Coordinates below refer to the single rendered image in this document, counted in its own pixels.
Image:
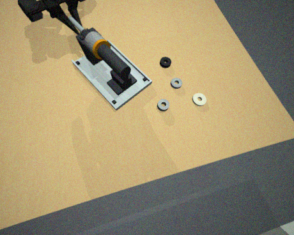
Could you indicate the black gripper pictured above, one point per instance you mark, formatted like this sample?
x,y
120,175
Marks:
x,y
33,10

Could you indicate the white flat washer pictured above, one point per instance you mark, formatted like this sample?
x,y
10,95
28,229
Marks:
x,y
196,101

